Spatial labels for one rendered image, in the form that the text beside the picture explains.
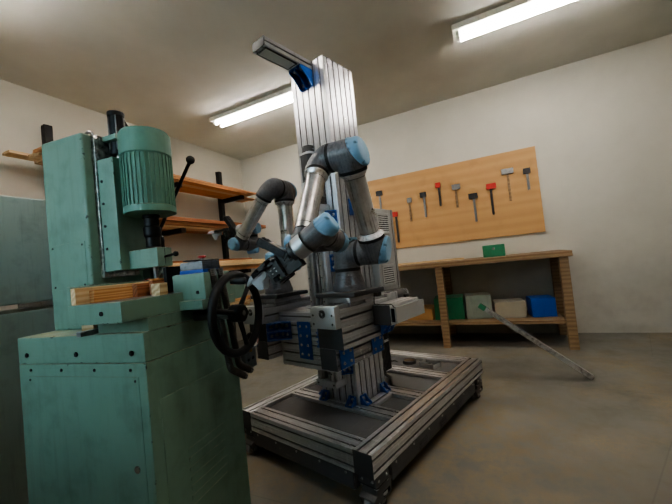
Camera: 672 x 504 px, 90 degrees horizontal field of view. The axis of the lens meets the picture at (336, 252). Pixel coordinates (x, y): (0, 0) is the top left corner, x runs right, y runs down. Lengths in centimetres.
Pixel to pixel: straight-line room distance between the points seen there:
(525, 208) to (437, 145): 120
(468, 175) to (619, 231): 150
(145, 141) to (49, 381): 87
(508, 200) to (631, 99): 136
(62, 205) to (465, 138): 373
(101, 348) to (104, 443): 29
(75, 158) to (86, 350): 70
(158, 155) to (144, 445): 95
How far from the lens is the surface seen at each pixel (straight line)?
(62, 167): 165
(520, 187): 411
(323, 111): 191
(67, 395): 146
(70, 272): 158
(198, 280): 122
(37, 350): 155
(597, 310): 422
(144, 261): 141
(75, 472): 153
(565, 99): 439
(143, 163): 141
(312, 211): 122
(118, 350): 125
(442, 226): 410
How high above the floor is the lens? 94
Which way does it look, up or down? 2 degrees up
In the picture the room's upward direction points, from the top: 6 degrees counter-clockwise
